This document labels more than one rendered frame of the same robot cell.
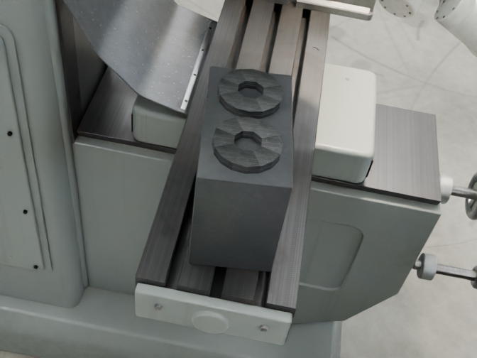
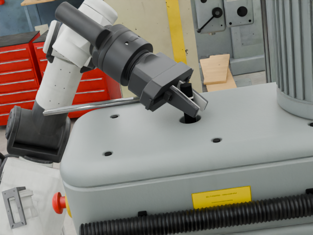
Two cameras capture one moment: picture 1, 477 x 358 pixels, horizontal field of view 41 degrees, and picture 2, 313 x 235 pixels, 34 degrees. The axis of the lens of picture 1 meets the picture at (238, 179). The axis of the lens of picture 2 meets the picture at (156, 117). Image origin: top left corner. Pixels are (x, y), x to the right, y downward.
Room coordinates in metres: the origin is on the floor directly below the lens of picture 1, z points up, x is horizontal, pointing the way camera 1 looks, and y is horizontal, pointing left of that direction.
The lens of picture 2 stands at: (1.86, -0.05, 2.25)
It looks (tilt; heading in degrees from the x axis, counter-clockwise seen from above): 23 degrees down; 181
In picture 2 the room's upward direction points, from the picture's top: 10 degrees counter-clockwise
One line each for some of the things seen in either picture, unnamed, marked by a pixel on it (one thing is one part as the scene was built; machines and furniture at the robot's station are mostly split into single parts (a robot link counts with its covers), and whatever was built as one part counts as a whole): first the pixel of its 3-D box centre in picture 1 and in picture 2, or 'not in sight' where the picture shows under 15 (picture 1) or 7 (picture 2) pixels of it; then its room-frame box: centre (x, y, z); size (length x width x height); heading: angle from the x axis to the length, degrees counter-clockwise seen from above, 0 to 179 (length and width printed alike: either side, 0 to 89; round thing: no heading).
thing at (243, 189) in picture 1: (241, 165); not in sight; (0.64, 0.00, 1.09); 0.22 x 0.12 x 0.20; 4
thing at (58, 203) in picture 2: not in sight; (62, 202); (1.05, -0.27, 1.76); 0.04 x 0.03 x 0.04; 178
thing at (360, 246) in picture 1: (250, 207); not in sight; (1.06, -0.04, 0.49); 0.80 x 0.30 x 0.60; 88
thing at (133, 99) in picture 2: not in sight; (105, 103); (0.94, -0.17, 1.89); 0.24 x 0.04 x 0.01; 87
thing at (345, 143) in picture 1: (260, 99); not in sight; (1.06, -0.02, 0.85); 0.50 x 0.35 x 0.12; 88
